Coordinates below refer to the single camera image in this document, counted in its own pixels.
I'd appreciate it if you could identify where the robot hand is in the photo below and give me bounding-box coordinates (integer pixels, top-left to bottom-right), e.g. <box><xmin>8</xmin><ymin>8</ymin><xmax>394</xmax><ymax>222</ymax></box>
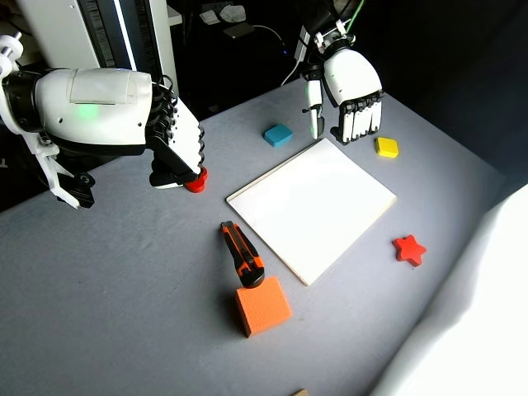
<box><xmin>302</xmin><ymin>48</ymin><xmax>384</xmax><ymax>146</ymax></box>
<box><xmin>35</xmin><ymin>68</ymin><xmax>207</xmax><ymax>191</ymax></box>

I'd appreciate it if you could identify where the grey table cloth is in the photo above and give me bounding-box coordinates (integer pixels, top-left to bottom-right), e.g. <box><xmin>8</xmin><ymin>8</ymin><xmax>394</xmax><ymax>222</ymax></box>
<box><xmin>0</xmin><ymin>78</ymin><xmax>508</xmax><ymax>396</ymax></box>

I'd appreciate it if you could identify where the orange black utility knife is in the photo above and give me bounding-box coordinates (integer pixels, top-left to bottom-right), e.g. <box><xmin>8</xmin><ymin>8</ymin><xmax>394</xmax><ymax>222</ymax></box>
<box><xmin>220</xmin><ymin>221</ymin><xmax>266</xmax><ymax>289</ymax></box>

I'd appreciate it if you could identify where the grey flat box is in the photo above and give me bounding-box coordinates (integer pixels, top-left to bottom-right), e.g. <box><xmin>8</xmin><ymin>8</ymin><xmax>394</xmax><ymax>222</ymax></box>
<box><xmin>223</xmin><ymin>21</ymin><xmax>257</xmax><ymax>40</ymax></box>

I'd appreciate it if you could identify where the red star block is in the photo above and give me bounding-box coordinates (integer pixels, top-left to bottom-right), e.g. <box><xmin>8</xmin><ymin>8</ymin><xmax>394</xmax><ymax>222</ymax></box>
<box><xmin>391</xmin><ymin>234</ymin><xmax>428</xmax><ymax>268</ymax></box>

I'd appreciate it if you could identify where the white cable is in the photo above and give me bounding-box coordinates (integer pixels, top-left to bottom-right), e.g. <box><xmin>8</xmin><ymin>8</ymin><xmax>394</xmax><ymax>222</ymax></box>
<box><xmin>251</xmin><ymin>24</ymin><xmax>286</xmax><ymax>47</ymax></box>
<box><xmin>280</xmin><ymin>60</ymin><xmax>301</xmax><ymax>87</ymax></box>

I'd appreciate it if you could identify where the yellow block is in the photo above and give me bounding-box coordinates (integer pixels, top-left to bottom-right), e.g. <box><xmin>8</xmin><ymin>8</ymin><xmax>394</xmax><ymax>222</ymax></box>
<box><xmin>374</xmin><ymin>136</ymin><xmax>400</xmax><ymax>159</ymax></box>

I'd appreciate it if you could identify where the white square board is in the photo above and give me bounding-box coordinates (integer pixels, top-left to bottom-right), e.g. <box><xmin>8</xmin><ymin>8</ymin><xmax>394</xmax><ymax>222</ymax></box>
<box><xmin>225</xmin><ymin>137</ymin><xmax>398</xmax><ymax>287</ymax></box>

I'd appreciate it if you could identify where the pale side desk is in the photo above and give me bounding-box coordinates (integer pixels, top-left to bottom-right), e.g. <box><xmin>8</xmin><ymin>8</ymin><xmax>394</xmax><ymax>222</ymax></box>
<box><xmin>0</xmin><ymin>12</ymin><xmax>46</xmax><ymax>67</ymax></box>

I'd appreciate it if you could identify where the blue block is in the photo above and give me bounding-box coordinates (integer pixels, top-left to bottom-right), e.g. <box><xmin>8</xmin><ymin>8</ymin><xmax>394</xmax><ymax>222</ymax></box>
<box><xmin>262</xmin><ymin>123</ymin><xmax>295</xmax><ymax>149</ymax></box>

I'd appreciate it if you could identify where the orange square block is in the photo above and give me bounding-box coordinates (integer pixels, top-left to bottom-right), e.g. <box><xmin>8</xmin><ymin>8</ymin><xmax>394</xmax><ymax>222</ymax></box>
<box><xmin>234</xmin><ymin>276</ymin><xmax>294</xmax><ymax>339</ymax></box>

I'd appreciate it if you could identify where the large blurred white surface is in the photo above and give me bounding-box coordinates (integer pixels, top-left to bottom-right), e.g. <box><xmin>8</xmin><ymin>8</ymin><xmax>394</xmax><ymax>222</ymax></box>
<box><xmin>369</xmin><ymin>181</ymin><xmax>528</xmax><ymax>396</ymax></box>

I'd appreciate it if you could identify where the red heart block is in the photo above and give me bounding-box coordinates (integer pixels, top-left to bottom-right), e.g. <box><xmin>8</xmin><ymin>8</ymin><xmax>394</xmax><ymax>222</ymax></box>
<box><xmin>184</xmin><ymin>167</ymin><xmax>210</xmax><ymax>194</ymax></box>

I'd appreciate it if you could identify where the white robot body column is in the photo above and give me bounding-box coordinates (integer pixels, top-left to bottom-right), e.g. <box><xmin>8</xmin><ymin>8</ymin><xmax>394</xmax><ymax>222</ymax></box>
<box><xmin>16</xmin><ymin>0</ymin><xmax>179</xmax><ymax>94</ymax></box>

